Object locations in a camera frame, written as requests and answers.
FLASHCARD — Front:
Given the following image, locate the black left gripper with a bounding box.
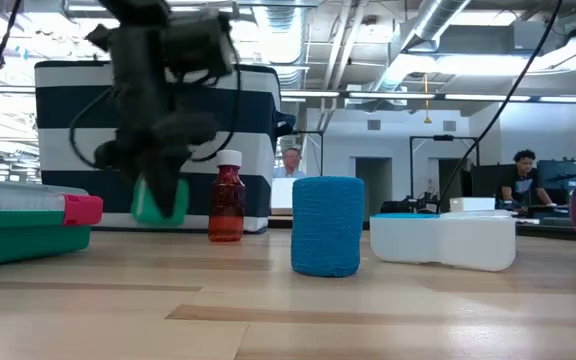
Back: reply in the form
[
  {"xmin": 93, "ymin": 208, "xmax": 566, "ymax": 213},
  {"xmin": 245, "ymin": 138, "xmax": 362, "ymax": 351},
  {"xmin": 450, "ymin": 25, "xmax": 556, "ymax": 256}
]
[{"xmin": 84, "ymin": 0, "xmax": 220, "ymax": 219}]

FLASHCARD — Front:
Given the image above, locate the green bandage roll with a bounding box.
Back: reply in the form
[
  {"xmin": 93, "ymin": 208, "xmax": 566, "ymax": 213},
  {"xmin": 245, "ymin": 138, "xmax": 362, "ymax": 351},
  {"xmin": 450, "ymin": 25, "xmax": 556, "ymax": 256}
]
[{"xmin": 129, "ymin": 174, "xmax": 191, "ymax": 227}]

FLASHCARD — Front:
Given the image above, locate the amber medicine bottle white cap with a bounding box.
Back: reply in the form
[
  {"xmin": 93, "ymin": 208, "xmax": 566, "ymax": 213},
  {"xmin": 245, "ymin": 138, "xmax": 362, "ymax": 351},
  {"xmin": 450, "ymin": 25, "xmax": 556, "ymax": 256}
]
[{"xmin": 208, "ymin": 149, "xmax": 247, "ymax": 244}]

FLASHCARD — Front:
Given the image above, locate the green first aid kit box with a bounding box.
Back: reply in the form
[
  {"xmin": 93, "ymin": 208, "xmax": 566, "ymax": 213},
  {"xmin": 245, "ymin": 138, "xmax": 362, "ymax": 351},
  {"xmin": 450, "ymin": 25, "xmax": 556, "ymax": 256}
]
[{"xmin": 0, "ymin": 178, "xmax": 105, "ymax": 270}]

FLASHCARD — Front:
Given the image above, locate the blue bandage roll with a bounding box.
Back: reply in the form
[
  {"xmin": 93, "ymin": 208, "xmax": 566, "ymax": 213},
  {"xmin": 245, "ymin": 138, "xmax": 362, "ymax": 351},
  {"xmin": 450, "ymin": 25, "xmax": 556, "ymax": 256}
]
[{"xmin": 290, "ymin": 175, "xmax": 366, "ymax": 279}]

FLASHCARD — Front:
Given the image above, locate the white blue pill organizer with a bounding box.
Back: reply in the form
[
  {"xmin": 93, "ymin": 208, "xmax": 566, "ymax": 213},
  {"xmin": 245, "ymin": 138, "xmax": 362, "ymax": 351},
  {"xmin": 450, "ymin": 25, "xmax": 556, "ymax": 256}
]
[{"xmin": 369, "ymin": 209, "xmax": 518, "ymax": 273}]

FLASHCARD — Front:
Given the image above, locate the navy white striped fabric basket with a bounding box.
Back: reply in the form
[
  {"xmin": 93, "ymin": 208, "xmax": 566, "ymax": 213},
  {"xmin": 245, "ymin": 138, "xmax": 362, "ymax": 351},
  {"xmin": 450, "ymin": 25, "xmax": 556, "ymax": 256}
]
[{"xmin": 34, "ymin": 59, "xmax": 297, "ymax": 234}]

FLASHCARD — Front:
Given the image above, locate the person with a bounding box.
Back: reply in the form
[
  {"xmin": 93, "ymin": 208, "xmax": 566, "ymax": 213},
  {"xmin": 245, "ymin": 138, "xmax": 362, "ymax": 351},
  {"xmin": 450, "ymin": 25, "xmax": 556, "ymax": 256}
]
[
  {"xmin": 496, "ymin": 148, "xmax": 557, "ymax": 207},
  {"xmin": 273, "ymin": 146, "xmax": 308, "ymax": 180}
]

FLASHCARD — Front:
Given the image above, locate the yellow hanging pendant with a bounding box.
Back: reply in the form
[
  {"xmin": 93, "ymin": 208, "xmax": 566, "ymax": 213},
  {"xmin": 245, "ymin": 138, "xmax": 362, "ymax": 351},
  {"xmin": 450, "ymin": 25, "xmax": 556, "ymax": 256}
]
[{"xmin": 422, "ymin": 73, "xmax": 433, "ymax": 125}]

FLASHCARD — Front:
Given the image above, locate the dark computer monitor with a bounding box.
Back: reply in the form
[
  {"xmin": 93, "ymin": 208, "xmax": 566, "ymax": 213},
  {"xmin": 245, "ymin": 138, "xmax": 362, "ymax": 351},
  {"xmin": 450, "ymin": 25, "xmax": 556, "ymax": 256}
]
[
  {"xmin": 469, "ymin": 163, "xmax": 515, "ymax": 200},
  {"xmin": 536, "ymin": 158, "xmax": 576, "ymax": 193}
]

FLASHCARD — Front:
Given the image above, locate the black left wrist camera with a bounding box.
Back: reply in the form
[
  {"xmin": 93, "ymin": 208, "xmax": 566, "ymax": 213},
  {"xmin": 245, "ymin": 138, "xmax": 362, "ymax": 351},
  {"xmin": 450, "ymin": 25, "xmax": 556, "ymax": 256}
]
[{"xmin": 160, "ymin": 10, "xmax": 237, "ymax": 82}]

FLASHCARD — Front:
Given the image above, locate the black metal stand frame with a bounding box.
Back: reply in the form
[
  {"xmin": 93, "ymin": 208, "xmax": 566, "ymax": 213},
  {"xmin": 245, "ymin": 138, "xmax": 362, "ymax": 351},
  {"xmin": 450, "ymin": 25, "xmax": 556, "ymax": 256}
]
[{"xmin": 408, "ymin": 134, "xmax": 481, "ymax": 201}]

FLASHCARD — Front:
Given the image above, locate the silver ventilation duct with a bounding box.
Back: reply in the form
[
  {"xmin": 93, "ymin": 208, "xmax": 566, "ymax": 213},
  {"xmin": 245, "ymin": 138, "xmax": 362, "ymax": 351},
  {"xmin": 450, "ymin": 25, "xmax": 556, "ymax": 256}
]
[{"xmin": 371, "ymin": 0, "xmax": 473, "ymax": 94}]

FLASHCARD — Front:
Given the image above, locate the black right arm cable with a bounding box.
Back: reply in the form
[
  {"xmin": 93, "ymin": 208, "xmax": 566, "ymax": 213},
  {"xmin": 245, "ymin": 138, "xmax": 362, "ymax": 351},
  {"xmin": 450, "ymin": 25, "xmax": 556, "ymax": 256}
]
[{"xmin": 436, "ymin": 0, "xmax": 565, "ymax": 215}]

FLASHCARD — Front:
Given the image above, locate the black aluminium table frame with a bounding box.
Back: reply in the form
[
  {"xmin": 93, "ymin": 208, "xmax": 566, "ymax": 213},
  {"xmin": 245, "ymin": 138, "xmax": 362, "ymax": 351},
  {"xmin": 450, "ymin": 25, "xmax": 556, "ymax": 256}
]
[{"xmin": 264, "ymin": 215, "xmax": 576, "ymax": 241}]

